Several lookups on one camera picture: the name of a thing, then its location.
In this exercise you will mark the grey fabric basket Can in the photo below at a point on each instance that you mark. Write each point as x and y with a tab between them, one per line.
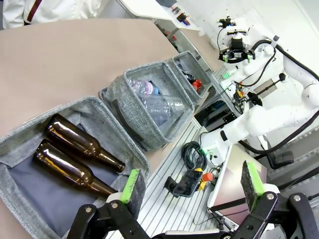
192	67

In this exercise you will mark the person in white jacket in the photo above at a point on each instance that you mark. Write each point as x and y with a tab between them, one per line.
49	11

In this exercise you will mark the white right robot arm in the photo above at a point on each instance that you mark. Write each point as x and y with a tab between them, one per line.
274	117

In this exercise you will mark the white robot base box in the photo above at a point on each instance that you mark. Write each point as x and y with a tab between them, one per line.
211	149

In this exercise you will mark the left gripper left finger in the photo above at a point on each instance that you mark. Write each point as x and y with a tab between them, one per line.
124	196

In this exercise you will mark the plastic bottle with purple label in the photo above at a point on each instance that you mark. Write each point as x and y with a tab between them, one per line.
143	87

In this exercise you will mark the black smartphone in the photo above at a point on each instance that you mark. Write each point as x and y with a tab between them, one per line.
188	183

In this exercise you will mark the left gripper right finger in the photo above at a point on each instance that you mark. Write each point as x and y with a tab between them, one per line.
259	196

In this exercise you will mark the dark blue Pepsi can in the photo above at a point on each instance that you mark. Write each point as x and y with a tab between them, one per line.
187	76

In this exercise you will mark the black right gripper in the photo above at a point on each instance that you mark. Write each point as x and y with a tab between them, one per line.
236	43

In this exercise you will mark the grey fabric basket Bottle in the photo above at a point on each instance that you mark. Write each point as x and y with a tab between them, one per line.
37	199

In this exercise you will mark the yellow red emergency stop button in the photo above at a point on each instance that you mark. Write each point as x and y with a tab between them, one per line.
205	177

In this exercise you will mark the grey fabric basket Plastic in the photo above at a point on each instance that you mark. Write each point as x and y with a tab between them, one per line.
134	117

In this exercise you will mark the black phone holder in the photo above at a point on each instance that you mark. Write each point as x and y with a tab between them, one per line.
170	183

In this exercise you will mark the clear label-free plastic bottle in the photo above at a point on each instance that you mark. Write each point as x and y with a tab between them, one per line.
164	105

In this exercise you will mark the white side table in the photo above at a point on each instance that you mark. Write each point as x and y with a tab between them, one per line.
154	10

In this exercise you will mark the brown glass bottle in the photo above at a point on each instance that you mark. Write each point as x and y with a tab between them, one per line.
74	140
64	169

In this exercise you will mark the red drink can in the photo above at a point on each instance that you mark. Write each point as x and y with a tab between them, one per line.
197	85

